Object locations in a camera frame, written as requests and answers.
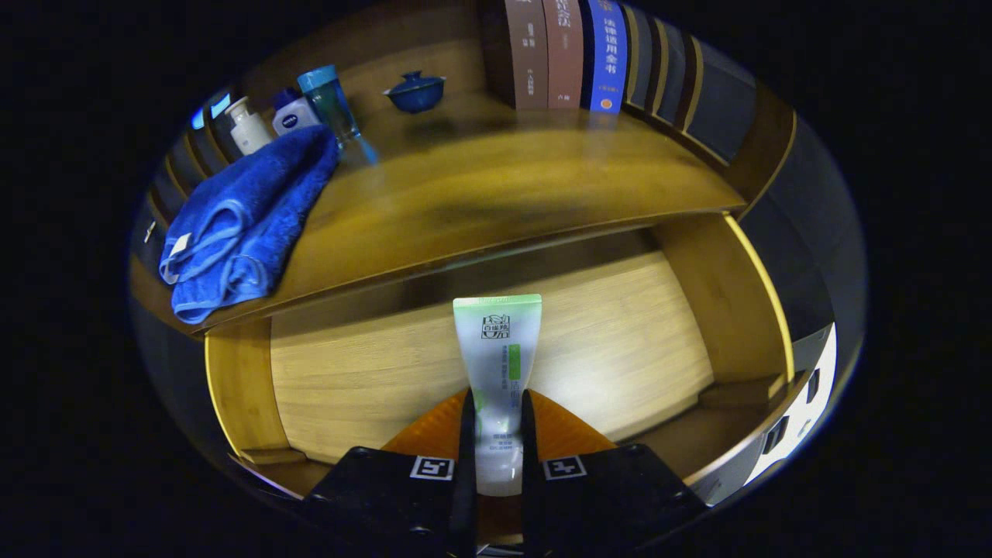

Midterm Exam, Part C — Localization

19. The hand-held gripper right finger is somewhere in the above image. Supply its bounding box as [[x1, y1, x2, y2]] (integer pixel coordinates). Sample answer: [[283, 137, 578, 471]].
[[519, 387, 710, 558]]

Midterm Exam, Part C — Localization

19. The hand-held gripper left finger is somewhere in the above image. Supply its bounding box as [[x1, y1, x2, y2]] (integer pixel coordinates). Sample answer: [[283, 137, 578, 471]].
[[302, 387, 479, 558]]

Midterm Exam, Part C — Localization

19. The wooden drawer with black knob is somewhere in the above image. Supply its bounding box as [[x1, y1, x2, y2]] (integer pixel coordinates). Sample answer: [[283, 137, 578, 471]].
[[203, 213, 799, 505]]

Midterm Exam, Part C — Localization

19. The green and white tube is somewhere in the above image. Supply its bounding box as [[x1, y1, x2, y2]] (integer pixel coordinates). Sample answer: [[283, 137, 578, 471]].
[[453, 294, 543, 497]]

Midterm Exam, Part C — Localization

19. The wooden countertop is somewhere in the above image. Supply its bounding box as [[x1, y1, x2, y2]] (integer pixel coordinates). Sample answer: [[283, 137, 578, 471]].
[[128, 93, 749, 338]]

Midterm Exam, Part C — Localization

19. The wooden cabinet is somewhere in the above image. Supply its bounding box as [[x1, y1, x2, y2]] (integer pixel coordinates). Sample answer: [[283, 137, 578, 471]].
[[128, 0, 799, 342]]

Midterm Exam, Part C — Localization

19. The blue folded towel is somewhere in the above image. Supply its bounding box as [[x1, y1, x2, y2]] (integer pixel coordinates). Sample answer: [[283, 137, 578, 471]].
[[159, 124, 342, 325]]

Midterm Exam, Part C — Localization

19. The black backdrop cloth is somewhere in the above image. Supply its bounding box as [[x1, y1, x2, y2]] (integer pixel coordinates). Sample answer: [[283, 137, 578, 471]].
[[748, 108, 869, 342]]

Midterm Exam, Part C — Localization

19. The white bottle with blue cap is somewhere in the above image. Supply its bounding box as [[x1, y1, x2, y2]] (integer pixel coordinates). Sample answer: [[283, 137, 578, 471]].
[[271, 88, 321, 137]]

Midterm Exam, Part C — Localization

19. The white pump bottle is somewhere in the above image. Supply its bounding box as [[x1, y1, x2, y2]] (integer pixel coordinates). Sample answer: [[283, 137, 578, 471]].
[[225, 96, 274, 156]]

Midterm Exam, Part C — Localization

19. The teal slim bottle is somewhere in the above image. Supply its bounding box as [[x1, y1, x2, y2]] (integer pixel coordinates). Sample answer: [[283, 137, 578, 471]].
[[298, 64, 381, 166]]

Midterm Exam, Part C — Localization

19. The blue lidded teacup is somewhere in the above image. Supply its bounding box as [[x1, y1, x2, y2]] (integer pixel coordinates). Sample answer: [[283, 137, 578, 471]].
[[384, 71, 447, 115]]

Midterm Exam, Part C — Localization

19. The blue book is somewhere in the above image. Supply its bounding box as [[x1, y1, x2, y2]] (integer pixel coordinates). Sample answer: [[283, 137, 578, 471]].
[[581, 0, 629, 115]]

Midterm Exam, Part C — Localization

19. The reddish brown book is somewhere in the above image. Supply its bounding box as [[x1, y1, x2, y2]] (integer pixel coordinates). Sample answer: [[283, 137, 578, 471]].
[[542, 0, 584, 110]]

